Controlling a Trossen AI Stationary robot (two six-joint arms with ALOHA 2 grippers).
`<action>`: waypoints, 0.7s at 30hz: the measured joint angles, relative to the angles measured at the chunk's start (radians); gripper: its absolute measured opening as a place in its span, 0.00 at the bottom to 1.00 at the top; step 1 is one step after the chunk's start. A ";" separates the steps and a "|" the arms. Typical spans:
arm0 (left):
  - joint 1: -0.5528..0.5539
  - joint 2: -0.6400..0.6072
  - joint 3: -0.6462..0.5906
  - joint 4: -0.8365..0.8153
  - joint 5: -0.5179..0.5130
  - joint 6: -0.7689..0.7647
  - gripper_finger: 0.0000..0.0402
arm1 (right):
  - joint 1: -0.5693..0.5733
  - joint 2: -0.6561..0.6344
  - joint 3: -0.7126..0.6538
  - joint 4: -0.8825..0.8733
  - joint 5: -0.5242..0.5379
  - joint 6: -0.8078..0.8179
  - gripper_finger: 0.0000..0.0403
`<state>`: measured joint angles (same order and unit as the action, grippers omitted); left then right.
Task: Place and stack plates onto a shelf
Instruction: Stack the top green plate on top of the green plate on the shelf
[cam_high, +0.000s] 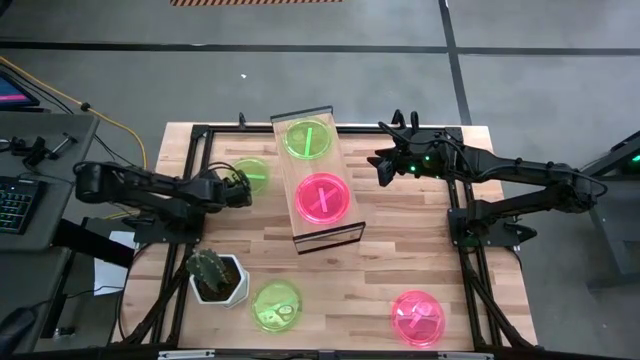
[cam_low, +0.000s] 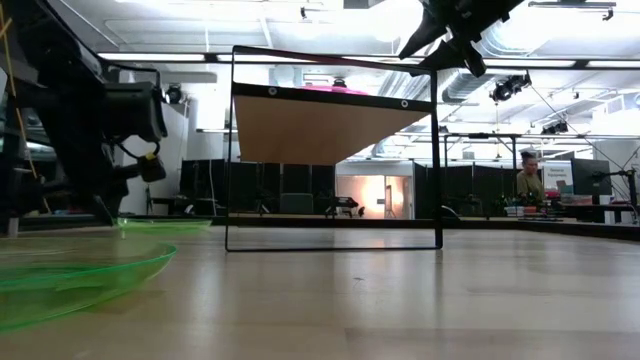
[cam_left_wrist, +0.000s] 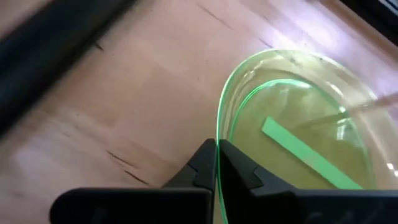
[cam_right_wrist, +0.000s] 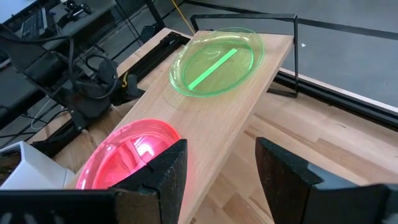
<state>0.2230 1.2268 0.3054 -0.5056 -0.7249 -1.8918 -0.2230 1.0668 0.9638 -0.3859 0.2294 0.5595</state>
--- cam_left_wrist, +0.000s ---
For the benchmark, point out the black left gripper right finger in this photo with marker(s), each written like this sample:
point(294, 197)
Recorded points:
point(280, 205)

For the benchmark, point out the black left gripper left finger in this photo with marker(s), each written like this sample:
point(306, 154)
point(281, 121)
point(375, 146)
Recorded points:
point(174, 202)

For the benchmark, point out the large green transparent plate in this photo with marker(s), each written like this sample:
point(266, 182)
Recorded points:
point(298, 102)

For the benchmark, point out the green tape strip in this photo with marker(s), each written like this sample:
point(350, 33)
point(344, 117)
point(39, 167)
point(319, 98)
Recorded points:
point(304, 152)

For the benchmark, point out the black frame wooden shelf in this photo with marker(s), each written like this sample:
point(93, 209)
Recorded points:
point(40, 53)

